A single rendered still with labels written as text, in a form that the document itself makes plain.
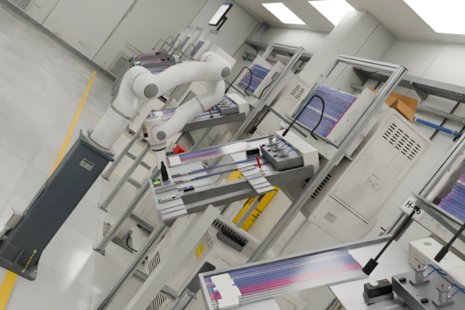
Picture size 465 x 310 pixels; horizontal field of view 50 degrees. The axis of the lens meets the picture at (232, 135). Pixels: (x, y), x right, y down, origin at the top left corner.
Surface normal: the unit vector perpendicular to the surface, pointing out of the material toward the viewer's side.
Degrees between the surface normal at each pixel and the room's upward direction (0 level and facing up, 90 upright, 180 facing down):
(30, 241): 90
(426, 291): 45
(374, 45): 90
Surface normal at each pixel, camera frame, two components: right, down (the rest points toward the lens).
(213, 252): 0.22, 0.23
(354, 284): -0.11, -0.96
